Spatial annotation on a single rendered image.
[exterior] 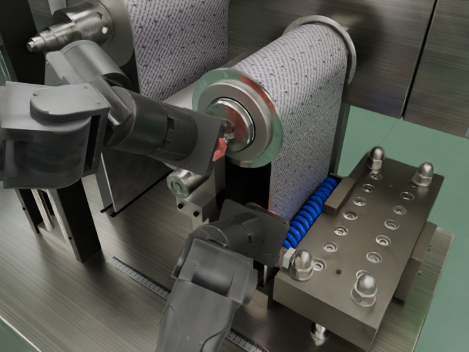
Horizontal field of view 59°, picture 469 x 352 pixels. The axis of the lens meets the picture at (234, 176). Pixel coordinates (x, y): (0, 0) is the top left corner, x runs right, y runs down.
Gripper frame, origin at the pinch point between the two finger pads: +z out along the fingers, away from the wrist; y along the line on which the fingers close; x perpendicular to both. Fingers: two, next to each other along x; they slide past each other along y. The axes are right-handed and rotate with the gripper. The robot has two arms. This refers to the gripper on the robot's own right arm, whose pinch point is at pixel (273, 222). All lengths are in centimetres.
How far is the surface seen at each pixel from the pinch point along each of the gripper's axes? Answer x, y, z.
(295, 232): -1.3, 2.8, 3.8
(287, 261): -4.1, 4.7, -2.2
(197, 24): 26.5, -23.7, -0.9
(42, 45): 16.7, -30.2, -23.8
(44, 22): 19, -99, 25
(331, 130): 15.8, 0.3, 13.0
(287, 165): 10.0, 0.3, -3.2
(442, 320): -50, 39, 128
